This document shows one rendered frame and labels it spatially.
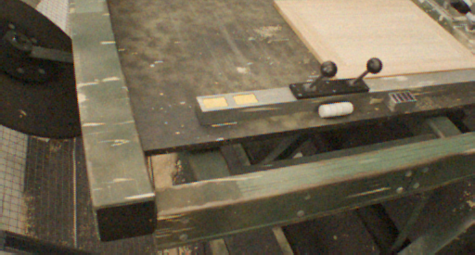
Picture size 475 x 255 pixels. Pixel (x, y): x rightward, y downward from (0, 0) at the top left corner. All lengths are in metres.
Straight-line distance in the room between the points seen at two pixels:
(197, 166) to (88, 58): 0.32
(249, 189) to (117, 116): 0.27
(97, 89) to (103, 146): 0.16
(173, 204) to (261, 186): 0.16
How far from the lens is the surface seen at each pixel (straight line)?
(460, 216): 1.54
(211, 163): 0.96
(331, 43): 1.35
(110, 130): 0.83
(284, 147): 2.78
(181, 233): 0.83
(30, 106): 1.51
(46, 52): 1.70
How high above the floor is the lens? 2.23
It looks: 41 degrees down
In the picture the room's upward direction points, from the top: 61 degrees counter-clockwise
